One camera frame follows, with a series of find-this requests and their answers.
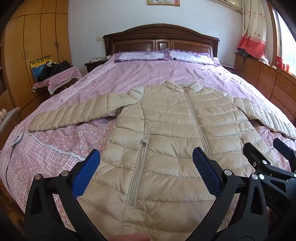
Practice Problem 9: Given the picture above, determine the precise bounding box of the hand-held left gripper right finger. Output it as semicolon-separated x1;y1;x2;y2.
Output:
192;147;263;241

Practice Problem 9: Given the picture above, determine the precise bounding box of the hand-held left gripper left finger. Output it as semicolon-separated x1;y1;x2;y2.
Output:
24;149;107;241

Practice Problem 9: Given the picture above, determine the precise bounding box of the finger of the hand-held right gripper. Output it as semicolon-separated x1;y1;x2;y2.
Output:
272;138;296;163
242;142;296;180

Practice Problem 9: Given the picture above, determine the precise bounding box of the beige puffer jacket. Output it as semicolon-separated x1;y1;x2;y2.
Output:
28;80;296;239

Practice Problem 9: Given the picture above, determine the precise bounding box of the person's left hand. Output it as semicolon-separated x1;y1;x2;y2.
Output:
109;234;151;241

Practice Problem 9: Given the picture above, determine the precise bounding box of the low wooden cabinet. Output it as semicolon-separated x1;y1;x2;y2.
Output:
234;53;296;127

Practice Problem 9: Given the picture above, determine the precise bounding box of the red box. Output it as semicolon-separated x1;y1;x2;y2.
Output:
276;56;287;70

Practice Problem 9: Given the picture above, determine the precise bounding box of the grey side table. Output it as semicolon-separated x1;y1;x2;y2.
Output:
0;107;21;141

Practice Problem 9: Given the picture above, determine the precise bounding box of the stool with floral cloth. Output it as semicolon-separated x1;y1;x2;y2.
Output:
32;66;83;96

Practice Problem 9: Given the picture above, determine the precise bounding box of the dark wooden nightstand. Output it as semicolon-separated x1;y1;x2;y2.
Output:
84;59;110;74

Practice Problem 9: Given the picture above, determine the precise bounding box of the black bag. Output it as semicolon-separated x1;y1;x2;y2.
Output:
38;61;73;81

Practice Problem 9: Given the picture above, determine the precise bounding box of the bed with purple floral bedspread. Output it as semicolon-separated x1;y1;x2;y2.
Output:
0;50;296;232

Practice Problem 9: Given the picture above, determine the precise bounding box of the purple frilled pillow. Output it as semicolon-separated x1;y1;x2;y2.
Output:
114;50;170;63
165;48;215;65

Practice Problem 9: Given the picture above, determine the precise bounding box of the yellow and blue board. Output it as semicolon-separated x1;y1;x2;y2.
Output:
30;55;52;82

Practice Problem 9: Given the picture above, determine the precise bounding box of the window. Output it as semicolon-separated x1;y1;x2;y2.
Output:
269;0;296;78

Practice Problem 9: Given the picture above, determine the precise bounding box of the cream and red curtain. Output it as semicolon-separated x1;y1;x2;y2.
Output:
236;0;269;59

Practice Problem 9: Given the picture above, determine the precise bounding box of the dark wooden headboard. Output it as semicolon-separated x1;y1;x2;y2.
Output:
102;23;220;59

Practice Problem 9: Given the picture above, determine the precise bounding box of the light wooden wardrobe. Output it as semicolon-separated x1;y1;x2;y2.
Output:
0;0;73;144

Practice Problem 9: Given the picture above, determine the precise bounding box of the white air conditioner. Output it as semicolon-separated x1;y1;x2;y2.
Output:
221;0;242;11

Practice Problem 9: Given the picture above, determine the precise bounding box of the white controller with black cable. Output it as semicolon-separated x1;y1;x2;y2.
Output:
4;134;25;189

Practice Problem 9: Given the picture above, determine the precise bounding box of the gold framed wall picture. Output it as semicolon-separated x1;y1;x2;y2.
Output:
147;0;180;6

